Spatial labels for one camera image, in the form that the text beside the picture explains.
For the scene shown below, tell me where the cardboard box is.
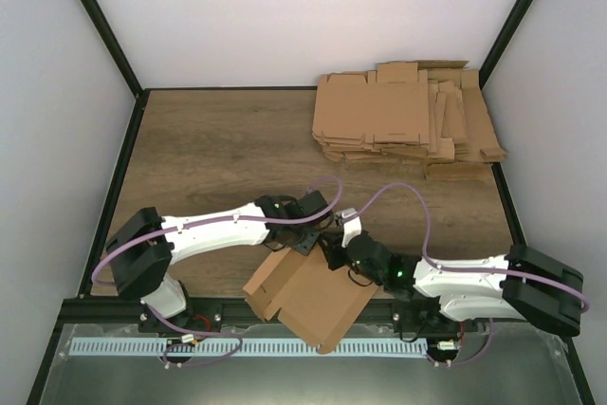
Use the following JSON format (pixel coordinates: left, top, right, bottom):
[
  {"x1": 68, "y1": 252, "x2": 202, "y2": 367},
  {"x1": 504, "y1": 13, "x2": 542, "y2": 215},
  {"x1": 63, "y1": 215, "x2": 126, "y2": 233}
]
[{"x1": 243, "y1": 247, "x2": 378, "y2": 355}]

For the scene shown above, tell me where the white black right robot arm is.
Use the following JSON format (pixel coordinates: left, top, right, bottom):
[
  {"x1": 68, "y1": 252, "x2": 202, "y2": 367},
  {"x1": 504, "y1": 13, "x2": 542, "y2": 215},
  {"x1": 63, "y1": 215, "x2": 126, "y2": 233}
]
[{"x1": 319, "y1": 231, "x2": 583, "y2": 337}]

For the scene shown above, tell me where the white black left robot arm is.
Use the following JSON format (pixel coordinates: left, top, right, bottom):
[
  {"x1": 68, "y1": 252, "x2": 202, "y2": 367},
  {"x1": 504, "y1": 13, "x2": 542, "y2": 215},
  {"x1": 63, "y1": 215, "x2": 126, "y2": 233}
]
[{"x1": 106, "y1": 191, "x2": 333, "y2": 333}]

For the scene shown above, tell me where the stack of flat cardboard blanks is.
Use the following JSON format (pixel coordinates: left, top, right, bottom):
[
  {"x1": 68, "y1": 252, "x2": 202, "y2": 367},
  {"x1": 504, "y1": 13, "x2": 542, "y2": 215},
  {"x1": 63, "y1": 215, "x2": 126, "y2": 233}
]
[{"x1": 312, "y1": 60, "x2": 506, "y2": 181}]

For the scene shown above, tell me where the grey metal front plate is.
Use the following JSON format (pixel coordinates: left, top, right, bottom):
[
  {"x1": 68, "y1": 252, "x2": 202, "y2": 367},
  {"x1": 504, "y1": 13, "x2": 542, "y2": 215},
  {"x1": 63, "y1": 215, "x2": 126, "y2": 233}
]
[{"x1": 41, "y1": 323, "x2": 581, "y2": 404}]

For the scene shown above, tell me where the light blue slotted cable duct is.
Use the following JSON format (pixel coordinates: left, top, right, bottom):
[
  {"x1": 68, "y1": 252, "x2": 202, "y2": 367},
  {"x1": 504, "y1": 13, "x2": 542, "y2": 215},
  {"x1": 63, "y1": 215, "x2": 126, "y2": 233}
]
[{"x1": 68, "y1": 337, "x2": 428, "y2": 359}]

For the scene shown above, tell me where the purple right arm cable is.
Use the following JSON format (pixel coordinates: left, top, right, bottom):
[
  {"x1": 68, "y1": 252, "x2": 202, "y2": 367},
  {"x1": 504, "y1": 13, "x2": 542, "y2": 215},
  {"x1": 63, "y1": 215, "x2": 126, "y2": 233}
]
[{"x1": 358, "y1": 182, "x2": 592, "y2": 368}]

